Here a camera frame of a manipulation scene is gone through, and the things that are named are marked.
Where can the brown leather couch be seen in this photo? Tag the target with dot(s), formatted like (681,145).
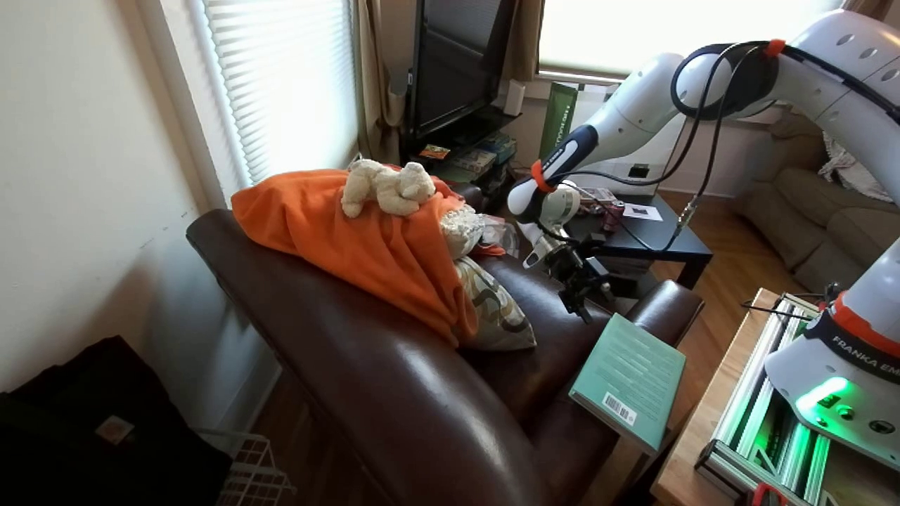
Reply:
(396,394)

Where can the black bag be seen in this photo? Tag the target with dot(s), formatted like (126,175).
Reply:
(93,439)

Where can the white cloth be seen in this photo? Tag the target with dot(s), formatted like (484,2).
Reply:
(848,172)

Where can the white paper sheet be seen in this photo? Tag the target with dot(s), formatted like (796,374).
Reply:
(643,213)

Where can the black side table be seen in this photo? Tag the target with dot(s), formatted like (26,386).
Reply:
(656,241)

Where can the orange fleece blanket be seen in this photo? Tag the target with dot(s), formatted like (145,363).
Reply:
(356,244)

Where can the white stuffed animal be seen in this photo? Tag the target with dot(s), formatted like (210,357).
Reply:
(389,187)

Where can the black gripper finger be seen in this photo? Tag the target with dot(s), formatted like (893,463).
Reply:
(574,298)
(600,286)

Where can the cream pillow with wavy pattern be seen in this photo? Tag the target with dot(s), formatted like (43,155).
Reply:
(497,312)

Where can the teal green book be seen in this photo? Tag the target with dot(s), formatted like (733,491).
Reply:
(628,374)

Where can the green upright box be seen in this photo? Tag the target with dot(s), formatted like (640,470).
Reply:
(559,116)

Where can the white window blinds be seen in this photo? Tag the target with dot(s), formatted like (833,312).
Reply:
(282,86)

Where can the black television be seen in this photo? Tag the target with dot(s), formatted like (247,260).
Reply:
(453,57)

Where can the metal rail frame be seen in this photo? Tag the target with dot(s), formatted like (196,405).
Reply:
(761,422)

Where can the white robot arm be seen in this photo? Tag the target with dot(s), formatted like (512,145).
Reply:
(636,103)

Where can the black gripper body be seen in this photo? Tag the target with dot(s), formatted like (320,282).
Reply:
(564,260)

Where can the olive fabric sofa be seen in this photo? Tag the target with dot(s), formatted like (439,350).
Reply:
(825,225)

